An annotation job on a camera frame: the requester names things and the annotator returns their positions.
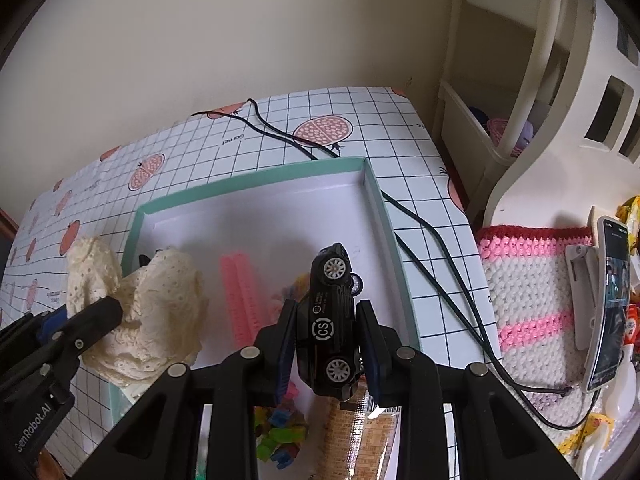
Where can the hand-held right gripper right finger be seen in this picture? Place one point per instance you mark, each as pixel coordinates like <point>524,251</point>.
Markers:
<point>372,360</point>

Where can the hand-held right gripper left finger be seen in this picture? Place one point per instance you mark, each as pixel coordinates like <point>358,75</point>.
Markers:
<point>287,355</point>

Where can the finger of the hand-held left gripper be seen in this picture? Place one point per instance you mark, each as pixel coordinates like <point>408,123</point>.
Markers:
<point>52,322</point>
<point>92,320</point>

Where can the black toy car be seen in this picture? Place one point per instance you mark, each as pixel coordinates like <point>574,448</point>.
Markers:
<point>325,320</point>

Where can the cream lace cloth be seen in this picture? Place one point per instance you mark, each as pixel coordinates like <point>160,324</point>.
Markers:
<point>150,300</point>

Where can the wafer biscuit packet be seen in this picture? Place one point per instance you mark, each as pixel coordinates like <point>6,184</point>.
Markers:
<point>370,440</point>

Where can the colourful block toy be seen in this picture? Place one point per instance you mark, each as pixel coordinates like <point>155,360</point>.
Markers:
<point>280,435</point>

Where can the pink hair clip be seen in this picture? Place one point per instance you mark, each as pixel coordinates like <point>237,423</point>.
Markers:
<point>240,290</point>

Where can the teal cardboard box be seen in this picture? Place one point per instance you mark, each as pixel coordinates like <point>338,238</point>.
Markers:
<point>260,210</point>

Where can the pink white crochet mat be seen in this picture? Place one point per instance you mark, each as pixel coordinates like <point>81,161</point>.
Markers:
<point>525,280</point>

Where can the smartphone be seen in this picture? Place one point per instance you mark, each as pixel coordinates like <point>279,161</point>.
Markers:
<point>612,310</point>

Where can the white plastic bottle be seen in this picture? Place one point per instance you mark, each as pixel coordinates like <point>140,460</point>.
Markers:
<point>622,390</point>

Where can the pink basket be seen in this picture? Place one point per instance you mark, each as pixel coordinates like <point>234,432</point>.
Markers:
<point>500,130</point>

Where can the white wooden shelf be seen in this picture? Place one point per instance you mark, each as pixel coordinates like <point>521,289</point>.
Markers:
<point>465,105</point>

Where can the white cutout panel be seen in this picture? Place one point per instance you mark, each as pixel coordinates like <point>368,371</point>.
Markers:
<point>565,160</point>

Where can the yellow snack packet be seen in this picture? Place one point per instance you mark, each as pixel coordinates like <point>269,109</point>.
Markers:
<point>631,220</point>

